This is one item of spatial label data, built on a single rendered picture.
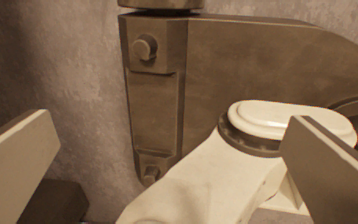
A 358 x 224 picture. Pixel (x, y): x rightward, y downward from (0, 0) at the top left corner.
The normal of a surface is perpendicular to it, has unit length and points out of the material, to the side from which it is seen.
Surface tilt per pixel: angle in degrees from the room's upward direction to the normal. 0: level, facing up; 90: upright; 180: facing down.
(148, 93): 0
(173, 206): 115
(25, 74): 0
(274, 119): 90
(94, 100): 0
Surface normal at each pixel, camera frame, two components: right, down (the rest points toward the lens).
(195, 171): 0.03, -0.86
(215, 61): -0.19, 0.50
